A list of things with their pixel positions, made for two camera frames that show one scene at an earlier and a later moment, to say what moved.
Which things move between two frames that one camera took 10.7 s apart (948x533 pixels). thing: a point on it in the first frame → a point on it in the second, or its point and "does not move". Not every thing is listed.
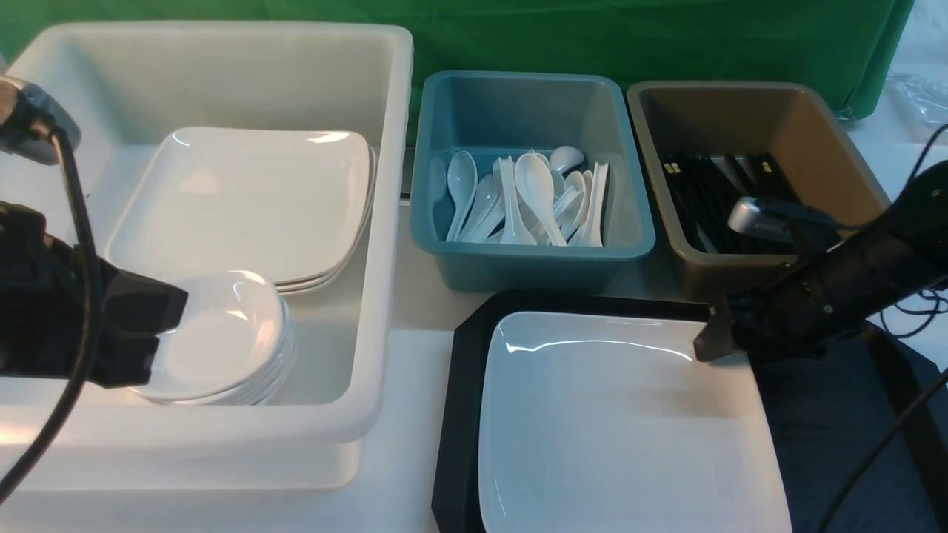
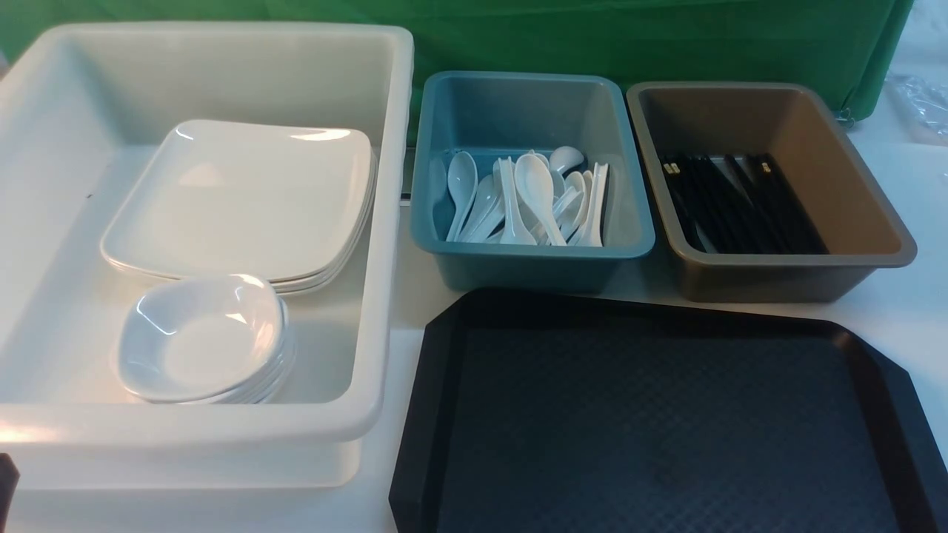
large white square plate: [612, 423] → [277, 199]
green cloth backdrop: [839, 47] does not move
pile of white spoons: [531, 200] does not move
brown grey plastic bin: [787, 118] does not move
